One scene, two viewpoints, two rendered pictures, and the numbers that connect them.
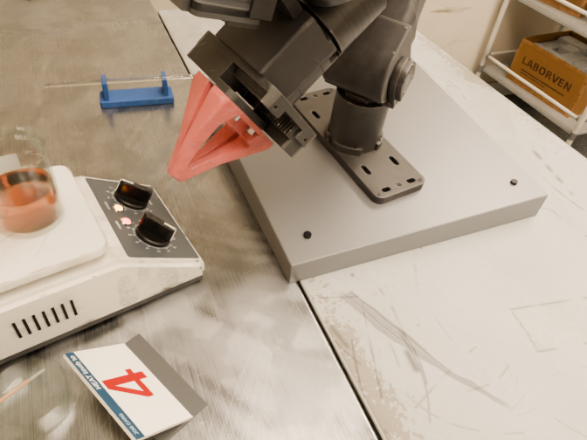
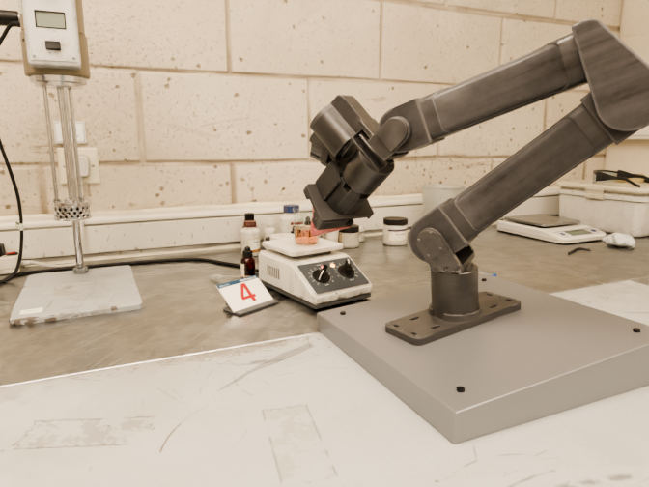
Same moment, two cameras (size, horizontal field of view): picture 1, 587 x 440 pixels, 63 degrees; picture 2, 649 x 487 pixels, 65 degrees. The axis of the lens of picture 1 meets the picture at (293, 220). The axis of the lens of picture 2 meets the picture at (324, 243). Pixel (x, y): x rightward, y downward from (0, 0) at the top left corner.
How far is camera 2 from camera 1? 0.81 m
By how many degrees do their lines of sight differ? 84
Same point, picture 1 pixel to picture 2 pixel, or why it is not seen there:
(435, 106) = (565, 351)
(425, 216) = (380, 347)
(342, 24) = (346, 170)
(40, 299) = (273, 259)
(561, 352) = (261, 421)
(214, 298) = (303, 314)
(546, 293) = (327, 427)
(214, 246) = not seen: hidden behind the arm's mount
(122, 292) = (290, 282)
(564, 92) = not seen: outside the picture
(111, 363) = (256, 289)
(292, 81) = (324, 190)
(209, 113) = not seen: hidden behind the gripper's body
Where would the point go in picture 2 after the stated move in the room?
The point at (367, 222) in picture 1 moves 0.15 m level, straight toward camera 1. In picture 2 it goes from (363, 329) to (261, 318)
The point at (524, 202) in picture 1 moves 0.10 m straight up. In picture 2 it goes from (433, 398) to (437, 302)
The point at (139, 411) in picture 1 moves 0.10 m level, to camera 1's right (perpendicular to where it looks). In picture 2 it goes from (231, 291) to (215, 310)
